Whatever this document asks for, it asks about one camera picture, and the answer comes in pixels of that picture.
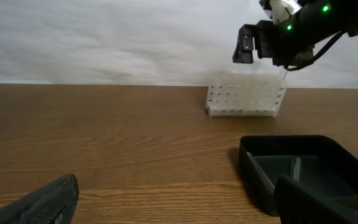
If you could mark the black tray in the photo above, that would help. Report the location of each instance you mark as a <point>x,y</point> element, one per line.
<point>328,174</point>

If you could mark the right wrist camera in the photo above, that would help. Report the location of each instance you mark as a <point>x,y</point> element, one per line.
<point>304,57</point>

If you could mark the clear test tube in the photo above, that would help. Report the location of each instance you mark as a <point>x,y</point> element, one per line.
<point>283,73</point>
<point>296,169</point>

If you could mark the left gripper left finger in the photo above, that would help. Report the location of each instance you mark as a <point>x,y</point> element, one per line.
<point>42,202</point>

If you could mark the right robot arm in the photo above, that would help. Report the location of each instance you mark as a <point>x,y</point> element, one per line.
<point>309,21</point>

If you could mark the white test tube rack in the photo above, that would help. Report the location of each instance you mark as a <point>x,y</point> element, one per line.
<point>244,99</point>

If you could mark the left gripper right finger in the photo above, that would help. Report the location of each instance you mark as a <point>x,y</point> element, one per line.
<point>306,208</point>

